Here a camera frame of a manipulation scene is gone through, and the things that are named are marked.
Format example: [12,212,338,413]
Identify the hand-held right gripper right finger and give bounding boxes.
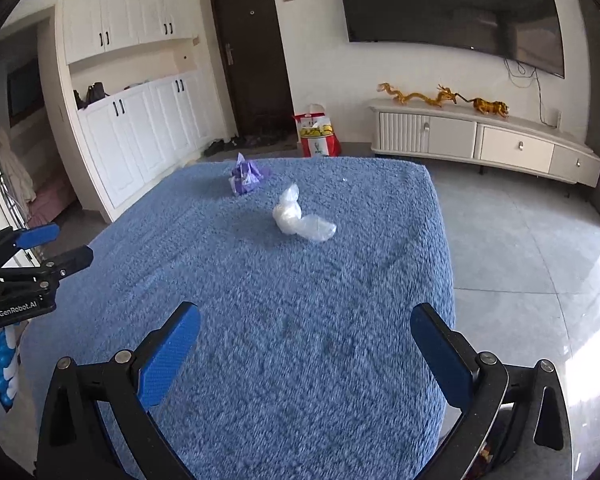
[410,302,581,480]

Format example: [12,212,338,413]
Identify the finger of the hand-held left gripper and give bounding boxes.
[0,245,95,288]
[0,223,61,267]

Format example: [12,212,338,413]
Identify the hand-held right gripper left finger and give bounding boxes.
[32,301,202,480]

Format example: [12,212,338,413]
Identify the clear plastic bag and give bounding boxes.
[272,183,337,244]

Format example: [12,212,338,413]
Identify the purple wrapper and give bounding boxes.
[228,152,271,197]

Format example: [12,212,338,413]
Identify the blue fluffy blanket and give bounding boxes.
[17,156,456,480]

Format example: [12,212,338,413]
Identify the white built-in cabinet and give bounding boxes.
[55,0,216,223]

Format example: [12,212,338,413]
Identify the black bags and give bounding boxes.
[74,81,106,110]

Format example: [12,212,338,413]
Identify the black shoes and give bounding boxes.
[202,135,242,157]

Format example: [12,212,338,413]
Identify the white television cabinet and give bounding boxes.
[369,99,600,191]

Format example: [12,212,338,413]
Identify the dark doormat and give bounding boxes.
[240,129,299,152]

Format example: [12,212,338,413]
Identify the red and white paper bag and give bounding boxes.
[293,104,342,158]

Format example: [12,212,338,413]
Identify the golden tiger ornament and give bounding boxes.
[467,97,510,120]

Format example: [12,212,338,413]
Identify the short golden dragon ornament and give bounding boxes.
[436,84,469,109]

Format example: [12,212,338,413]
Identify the long golden dragon ornament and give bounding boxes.
[377,82,437,107]

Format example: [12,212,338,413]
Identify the dark brown door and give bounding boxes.
[209,0,295,143]

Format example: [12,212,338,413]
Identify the black television cable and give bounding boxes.
[504,57,562,128]

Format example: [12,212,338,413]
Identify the black wall television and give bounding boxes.
[335,0,566,79]

